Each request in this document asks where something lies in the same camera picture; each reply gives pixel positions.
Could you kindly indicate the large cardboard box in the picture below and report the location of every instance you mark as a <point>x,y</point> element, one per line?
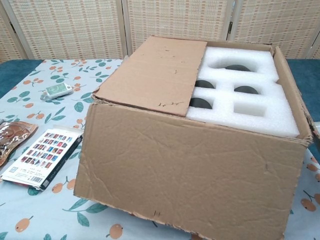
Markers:
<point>187,170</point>

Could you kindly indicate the white foam insert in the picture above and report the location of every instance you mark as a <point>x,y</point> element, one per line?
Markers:
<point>275,117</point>

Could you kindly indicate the white patterned card pack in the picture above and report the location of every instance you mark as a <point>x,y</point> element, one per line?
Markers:
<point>42,155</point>

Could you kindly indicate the small dark grey bowl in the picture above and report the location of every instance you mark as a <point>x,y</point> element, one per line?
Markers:
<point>246,90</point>
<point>201,103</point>
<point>203,85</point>

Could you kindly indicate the large dark grey bowl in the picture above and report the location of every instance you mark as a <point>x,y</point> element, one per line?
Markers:
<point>237,68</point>

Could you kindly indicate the small green card pack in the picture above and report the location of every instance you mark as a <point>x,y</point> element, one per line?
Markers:
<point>58,90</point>

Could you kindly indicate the bamboo folding screen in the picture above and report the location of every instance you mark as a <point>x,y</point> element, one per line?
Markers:
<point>75,25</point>

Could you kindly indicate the floral print tablecloth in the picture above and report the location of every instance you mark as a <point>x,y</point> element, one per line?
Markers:
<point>50,212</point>

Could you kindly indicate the brown foil snack pouch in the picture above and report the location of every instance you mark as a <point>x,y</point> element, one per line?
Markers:
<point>12,137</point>

